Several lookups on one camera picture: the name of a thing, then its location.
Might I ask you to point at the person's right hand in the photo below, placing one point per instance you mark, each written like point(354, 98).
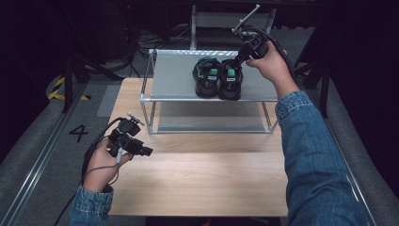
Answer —
point(276, 69)

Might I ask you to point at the black tripod stand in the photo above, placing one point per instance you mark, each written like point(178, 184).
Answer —
point(68, 81)
point(324, 91)

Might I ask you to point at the person's left hand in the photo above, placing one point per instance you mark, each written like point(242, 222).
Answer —
point(100, 169)

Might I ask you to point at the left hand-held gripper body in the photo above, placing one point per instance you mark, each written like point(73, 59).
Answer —
point(127, 138)

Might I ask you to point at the metal floor rail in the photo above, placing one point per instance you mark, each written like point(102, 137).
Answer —
point(332, 135)
point(37, 163)

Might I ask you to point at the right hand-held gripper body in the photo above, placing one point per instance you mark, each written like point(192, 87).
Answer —
point(255, 45)

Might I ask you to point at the yellow and black floor tape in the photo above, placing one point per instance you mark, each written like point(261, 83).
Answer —
point(55, 92)

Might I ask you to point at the grey metal frame stand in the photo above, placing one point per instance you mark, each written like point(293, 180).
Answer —
point(216, 19)

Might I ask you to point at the grey two-tier shoe rack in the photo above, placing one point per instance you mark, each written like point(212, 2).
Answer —
point(175, 78)

